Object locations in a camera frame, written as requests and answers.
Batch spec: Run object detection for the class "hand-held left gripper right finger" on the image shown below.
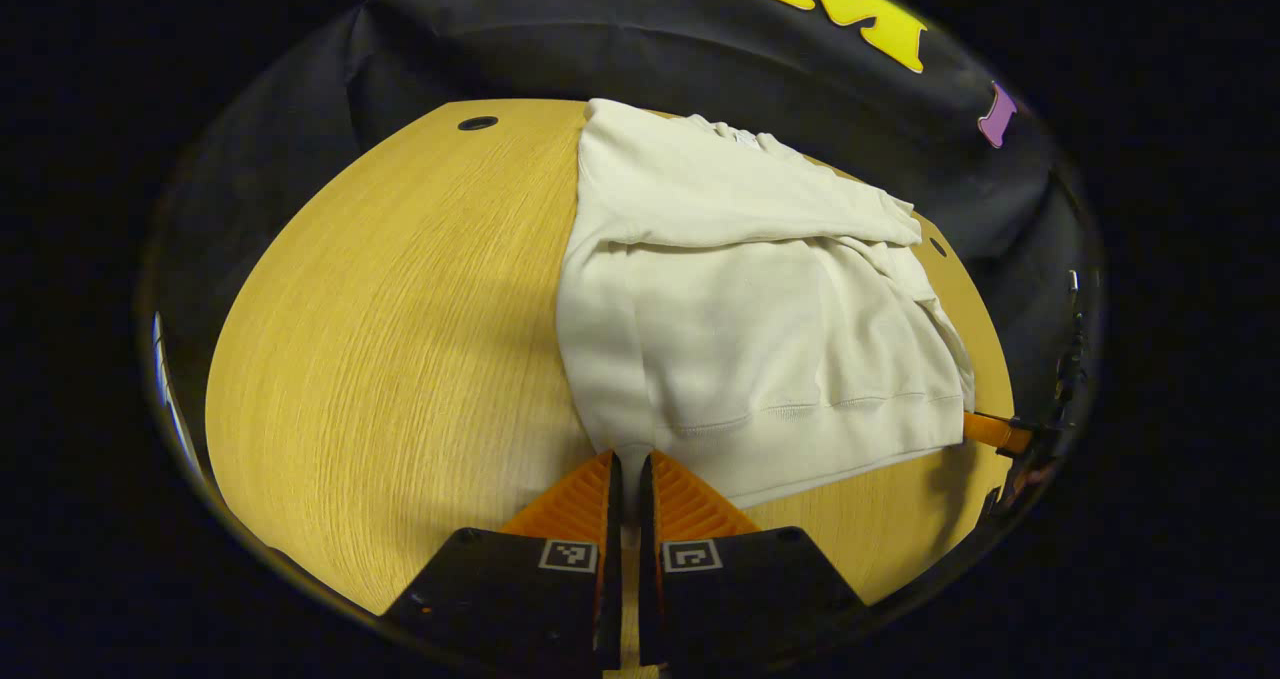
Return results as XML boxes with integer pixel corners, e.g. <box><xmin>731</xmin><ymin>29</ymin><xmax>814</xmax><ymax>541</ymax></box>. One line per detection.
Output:
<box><xmin>638</xmin><ymin>449</ymin><xmax>869</xmax><ymax>670</ymax></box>

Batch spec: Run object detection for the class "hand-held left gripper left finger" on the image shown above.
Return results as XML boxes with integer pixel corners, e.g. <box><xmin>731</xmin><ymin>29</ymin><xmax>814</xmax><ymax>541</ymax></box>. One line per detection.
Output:
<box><xmin>385</xmin><ymin>449</ymin><xmax>623</xmax><ymax>672</ymax></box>

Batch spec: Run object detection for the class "cream white garment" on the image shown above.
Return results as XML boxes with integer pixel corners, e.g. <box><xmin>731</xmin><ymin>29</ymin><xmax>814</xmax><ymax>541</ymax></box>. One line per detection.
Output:
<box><xmin>556</xmin><ymin>97</ymin><xmax>977</xmax><ymax>510</ymax></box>

